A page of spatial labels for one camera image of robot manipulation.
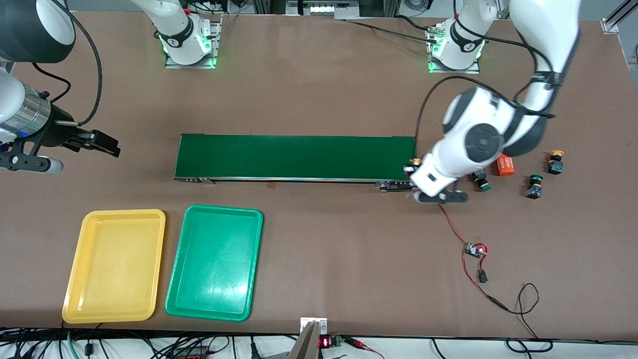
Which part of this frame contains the green push button switch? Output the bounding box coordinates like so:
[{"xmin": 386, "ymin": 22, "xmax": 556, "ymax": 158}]
[
  {"xmin": 525, "ymin": 174, "xmax": 544, "ymax": 200},
  {"xmin": 471, "ymin": 170, "xmax": 492, "ymax": 192}
]

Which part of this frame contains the green conveyor belt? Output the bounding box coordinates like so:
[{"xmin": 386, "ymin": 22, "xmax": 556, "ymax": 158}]
[{"xmin": 173, "ymin": 134, "xmax": 419, "ymax": 193}]

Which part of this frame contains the yellow plastic tray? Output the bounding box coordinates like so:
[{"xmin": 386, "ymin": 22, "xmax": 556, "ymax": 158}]
[{"xmin": 62, "ymin": 209, "xmax": 166, "ymax": 324}]

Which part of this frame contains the red clip lead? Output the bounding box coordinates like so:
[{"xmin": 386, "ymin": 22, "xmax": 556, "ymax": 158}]
[{"xmin": 344, "ymin": 337, "xmax": 385, "ymax": 359}]

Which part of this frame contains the green plastic tray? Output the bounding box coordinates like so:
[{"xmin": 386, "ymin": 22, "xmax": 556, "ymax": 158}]
[{"xmin": 164, "ymin": 204, "xmax": 264, "ymax": 322}]

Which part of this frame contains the aluminium corner profile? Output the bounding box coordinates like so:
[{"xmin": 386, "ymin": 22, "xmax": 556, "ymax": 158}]
[{"xmin": 601, "ymin": 0, "xmax": 638, "ymax": 33}]

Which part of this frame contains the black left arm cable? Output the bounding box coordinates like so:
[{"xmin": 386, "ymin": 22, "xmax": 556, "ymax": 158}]
[{"xmin": 415, "ymin": 0, "xmax": 556, "ymax": 150}]

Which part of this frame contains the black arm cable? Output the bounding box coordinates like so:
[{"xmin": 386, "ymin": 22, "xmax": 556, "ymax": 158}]
[
  {"xmin": 415, "ymin": 0, "xmax": 556, "ymax": 150},
  {"xmin": 30, "ymin": 7, "xmax": 103, "ymax": 125}
]

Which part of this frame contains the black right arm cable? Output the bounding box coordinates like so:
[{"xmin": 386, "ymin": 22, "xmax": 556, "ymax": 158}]
[{"xmin": 30, "ymin": 7, "xmax": 103, "ymax": 125}]

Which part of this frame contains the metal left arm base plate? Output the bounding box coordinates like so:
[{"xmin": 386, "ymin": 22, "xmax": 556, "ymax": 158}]
[{"xmin": 426, "ymin": 25, "xmax": 481, "ymax": 74}]

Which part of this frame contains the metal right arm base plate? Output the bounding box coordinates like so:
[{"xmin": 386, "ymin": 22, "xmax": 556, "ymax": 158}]
[{"xmin": 164, "ymin": 15, "xmax": 222, "ymax": 69}]

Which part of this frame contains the black cable to base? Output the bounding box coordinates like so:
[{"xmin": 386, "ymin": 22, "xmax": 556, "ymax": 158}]
[{"xmin": 344, "ymin": 15, "xmax": 439, "ymax": 43}]

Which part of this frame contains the aluminium frame rack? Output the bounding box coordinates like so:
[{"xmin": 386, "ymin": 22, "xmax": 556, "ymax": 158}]
[{"xmin": 252, "ymin": 0, "xmax": 399, "ymax": 19}]

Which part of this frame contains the thin black looped cable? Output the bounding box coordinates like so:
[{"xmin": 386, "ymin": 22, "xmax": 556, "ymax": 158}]
[{"xmin": 505, "ymin": 283, "xmax": 554, "ymax": 353}]

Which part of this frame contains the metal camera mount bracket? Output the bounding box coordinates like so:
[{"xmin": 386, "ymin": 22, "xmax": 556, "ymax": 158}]
[{"xmin": 288, "ymin": 317, "xmax": 328, "ymax": 359}]

